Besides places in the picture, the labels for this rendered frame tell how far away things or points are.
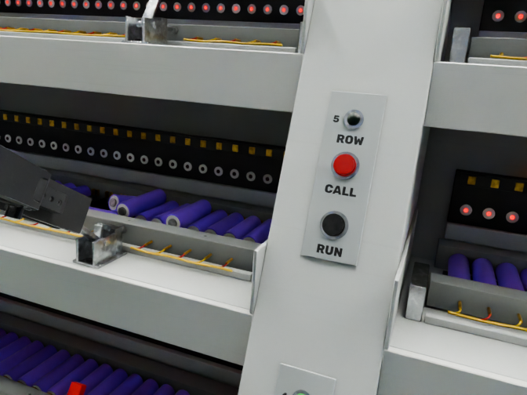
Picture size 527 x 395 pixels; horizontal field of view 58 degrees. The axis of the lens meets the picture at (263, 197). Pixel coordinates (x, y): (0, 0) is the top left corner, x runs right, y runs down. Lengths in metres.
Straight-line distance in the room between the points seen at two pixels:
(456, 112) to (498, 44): 0.09
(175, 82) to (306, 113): 0.12
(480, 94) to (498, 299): 0.15
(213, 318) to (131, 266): 0.10
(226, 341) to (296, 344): 0.06
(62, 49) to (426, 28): 0.32
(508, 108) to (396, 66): 0.08
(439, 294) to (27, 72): 0.43
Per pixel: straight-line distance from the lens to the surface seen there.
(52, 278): 0.46
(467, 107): 0.36
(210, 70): 0.41
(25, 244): 0.49
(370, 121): 0.35
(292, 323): 0.35
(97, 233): 0.44
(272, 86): 0.38
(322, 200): 0.34
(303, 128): 0.36
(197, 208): 0.48
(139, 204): 0.51
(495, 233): 0.50
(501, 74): 0.36
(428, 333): 0.37
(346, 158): 0.34
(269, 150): 0.52
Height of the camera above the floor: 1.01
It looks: 4 degrees up
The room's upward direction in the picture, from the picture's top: 11 degrees clockwise
